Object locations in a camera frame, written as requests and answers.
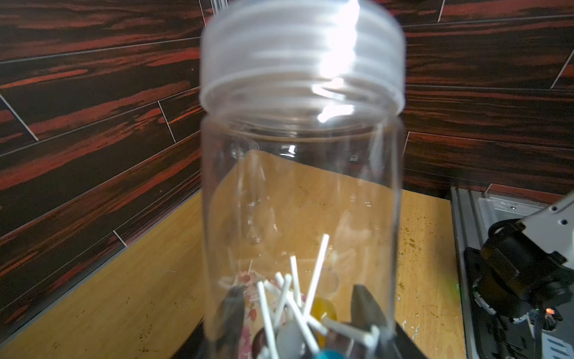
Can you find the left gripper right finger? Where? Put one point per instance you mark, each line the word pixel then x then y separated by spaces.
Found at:
pixel 392 343

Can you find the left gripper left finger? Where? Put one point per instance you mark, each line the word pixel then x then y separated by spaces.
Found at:
pixel 228 326

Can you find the jar with white lid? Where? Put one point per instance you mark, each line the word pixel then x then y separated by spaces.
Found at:
pixel 276 178

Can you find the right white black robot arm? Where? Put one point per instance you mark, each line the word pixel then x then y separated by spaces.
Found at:
pixel 529 262

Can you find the floral pattern tray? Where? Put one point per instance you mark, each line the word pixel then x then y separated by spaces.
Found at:
pixel 247 279

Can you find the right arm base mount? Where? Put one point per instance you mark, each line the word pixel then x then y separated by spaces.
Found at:
pixel 489 335

